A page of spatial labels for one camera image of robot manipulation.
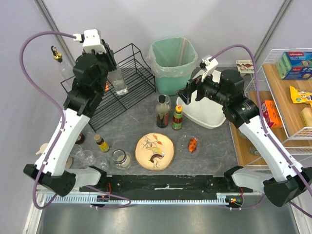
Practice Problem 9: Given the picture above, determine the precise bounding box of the dark soy sauce bottle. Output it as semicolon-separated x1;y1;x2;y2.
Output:
156;95;170;128

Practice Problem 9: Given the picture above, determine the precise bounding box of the glass oil bottle gold spout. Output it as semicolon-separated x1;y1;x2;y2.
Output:
108;64;128;96

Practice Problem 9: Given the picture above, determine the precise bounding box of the yellow cap chili sauce bottle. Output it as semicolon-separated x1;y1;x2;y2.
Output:
172;105;183;130

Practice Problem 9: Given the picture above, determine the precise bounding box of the red lid sauce jar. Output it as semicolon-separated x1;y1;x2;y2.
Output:
75;132;85;145

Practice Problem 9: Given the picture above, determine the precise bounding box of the small yellow label bottle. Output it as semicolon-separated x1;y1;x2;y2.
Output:
94;134;110;152

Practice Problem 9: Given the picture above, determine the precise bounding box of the wide glass jar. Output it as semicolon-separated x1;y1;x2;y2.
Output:
110;149;132;170

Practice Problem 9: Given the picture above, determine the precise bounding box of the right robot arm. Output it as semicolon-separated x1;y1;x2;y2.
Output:
177;70;312;207

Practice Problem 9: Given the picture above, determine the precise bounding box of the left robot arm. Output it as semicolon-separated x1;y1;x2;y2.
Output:
23;42;117;196

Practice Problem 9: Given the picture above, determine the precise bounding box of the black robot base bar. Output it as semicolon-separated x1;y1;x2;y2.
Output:
94;175;252;199

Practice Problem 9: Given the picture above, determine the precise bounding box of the glass jar with rice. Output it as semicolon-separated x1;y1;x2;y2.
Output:
159;95;171;104

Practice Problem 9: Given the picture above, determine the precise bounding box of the chocolate pudding cup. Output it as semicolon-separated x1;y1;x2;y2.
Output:
236;59;254;74

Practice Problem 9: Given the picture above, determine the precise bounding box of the white plastic basin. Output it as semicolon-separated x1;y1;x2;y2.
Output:
176;71;229;129

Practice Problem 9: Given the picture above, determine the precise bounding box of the green trash bin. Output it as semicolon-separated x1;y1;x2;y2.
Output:
146;37;198;96

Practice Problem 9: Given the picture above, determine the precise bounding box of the clear trash bag liner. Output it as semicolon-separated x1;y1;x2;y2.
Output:
146;37;198;78

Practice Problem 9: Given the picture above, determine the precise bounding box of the orange pink box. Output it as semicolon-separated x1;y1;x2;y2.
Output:
261;100;283;128

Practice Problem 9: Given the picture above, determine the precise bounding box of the orange food piece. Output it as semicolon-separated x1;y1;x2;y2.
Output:
188;137;197;153

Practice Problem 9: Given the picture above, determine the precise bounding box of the clear glass plate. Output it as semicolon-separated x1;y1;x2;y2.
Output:
176;134;203;160

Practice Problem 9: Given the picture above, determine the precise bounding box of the green sponge pack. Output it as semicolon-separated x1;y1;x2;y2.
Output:
276;51;312;80

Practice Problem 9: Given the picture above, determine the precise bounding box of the floral ceramic plate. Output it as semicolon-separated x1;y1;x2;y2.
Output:
135;133;175;171

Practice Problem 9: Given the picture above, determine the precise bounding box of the yellow snack bag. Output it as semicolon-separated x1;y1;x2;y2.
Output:
290;86;312;106

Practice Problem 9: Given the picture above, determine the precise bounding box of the yellow sponge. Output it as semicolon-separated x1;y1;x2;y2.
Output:
301;107;312;127

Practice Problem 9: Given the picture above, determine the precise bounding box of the clear plastic cup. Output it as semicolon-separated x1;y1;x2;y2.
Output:
95;156;109;171
81;150;96;166
69;144;83;159

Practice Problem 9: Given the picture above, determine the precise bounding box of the beige pump soap bottle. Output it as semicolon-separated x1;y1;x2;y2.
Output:
35;143;73;169

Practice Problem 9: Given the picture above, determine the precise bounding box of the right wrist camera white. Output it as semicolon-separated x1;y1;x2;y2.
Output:
199;55;218;82

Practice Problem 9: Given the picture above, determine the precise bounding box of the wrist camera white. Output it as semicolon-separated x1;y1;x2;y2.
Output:
73;29;107;54
199;55;218;82

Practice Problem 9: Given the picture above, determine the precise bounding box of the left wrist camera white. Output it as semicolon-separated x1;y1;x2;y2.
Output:
73;29;107;54

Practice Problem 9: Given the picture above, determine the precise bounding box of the black wire rack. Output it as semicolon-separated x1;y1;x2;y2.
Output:
64;43;156;131

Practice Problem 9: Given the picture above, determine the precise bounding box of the white wire shelf unit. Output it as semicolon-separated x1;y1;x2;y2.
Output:
229;48;312;175

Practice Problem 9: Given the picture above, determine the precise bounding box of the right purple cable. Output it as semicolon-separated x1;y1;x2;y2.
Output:
210;44;312;218

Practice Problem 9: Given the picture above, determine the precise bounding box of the purple cable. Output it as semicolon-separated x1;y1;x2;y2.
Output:
210;44;312;218
19;31;132;210

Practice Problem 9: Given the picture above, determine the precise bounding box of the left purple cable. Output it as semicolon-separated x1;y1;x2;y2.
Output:
19;31;132;210

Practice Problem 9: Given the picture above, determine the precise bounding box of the grey cable duct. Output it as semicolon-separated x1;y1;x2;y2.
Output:
36;192;264;204

